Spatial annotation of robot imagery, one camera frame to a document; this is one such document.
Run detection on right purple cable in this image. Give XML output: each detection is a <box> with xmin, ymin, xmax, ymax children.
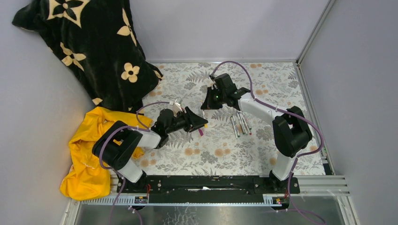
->
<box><xmin>210</xmin><ymin>60</ymin><xmax>326</xmax><ymax>225</ymax></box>

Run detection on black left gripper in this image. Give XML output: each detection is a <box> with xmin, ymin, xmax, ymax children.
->
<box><xmin>166</xmin><ymin>106</ymin><xmax>208</xmax><ymax>135</ymax></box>

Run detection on purple cable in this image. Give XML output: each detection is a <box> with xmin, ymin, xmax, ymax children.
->
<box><xmin>99</xmin><ymin>101</ymin><xmax>175</xmax><ymax>225</ymax></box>
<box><xmin>210</xmin><ymin>60</ymin><xmax>326</xmax><ymax>225</ymax></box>

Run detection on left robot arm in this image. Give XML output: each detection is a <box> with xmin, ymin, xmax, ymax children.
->
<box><xmin>92</xmin><ymin>107</ymin><xmax>208</xmax><ymax>193</ymax></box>

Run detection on red cap pen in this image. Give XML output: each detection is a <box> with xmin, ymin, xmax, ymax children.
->
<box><xmin>240</xmin><ymin>113</ymin><xmax>252</xmax><ymax>135</ymax></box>

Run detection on yellow cloth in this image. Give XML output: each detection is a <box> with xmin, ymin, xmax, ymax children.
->
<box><xmin>60</xmin><ymin>107</ymin><xmax>152</xmax><ymax>201</ymax></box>

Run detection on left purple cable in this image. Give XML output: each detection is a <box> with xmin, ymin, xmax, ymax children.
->
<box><xmin>99</xmin><ymin>101</ymin><xmax>175</xmax><ymax>225</ymax></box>

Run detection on black floral blanket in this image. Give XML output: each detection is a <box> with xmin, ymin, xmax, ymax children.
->
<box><xmin>12</xmin><ymin>0</ymin><xmax>163</xmax><ymax>113</ymax></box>

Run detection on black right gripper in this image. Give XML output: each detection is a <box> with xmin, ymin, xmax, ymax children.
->
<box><xmin>202</xmin><ymin>87</ymin><xmax>226</xmax><ymax>110</ymax></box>

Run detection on floral tablecloth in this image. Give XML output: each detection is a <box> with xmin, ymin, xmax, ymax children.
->
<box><xmin>135</xmin><ymin>62</ymin><xmax>307</xmax><ymax>175</ymax></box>

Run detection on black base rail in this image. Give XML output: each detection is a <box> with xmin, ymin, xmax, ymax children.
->
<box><xmin>113</xmin><ymin>175</ymin><xmax>300</xmax><ymax>204</ymax></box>

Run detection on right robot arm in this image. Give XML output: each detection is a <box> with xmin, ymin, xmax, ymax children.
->
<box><xmin>201</xmin><ymin>74</ymin><xmax>313</xmax><ymax>193</ymax></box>

